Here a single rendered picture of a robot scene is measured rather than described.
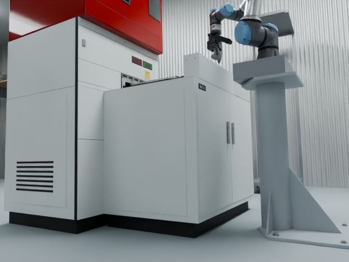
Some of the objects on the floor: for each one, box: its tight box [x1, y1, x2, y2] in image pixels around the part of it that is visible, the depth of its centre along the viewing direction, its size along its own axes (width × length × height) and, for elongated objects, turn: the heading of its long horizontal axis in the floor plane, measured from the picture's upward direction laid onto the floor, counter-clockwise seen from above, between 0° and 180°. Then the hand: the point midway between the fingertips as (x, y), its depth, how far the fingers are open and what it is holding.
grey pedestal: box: [241, 71, 349, 249], centre depth 161 cm, size 51×44×82 cm
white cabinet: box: [104, 76, 254, 238], centre depth 205 cm, size 64×96×82 cm
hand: (219, 61), depth 195 cm, fingers closed
